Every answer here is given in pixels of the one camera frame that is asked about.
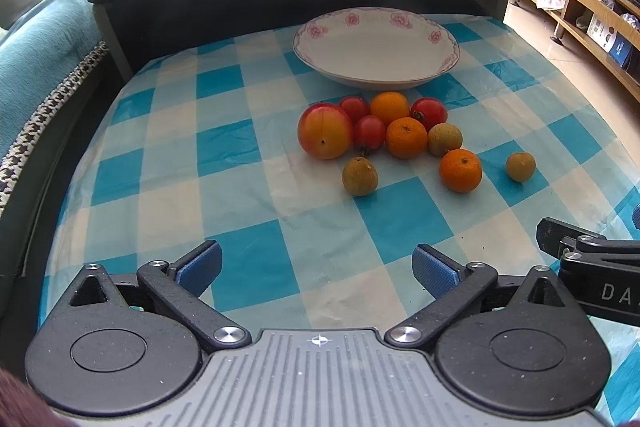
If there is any orange mandarin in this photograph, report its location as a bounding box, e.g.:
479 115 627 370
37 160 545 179
438 148 483 194
370 91 410 126
385 117 428 160

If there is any brown longan fruit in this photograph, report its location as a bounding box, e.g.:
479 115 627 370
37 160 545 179
342 156 378 197
427 122 463 157
504 152 536 183

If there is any red cherry tomato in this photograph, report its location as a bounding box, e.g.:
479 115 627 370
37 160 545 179
410 98 448 131
338 95 370 126
352 115 386 156

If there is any large red yellow apple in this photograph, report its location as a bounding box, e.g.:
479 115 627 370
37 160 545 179
297 103 352 160

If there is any blue white checkered tablecloth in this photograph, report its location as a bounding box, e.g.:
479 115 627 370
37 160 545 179
25 15 639 426

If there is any white blue box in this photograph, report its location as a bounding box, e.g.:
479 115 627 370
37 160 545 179
587 14 632 68

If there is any wooden tv shelf unit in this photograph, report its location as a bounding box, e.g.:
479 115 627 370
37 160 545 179
511 0 639 98

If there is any white floral porcelain plate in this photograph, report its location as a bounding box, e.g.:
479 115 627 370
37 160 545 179
293 6 460 91

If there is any teal sofa blanket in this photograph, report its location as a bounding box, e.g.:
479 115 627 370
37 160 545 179
1 0 107 206

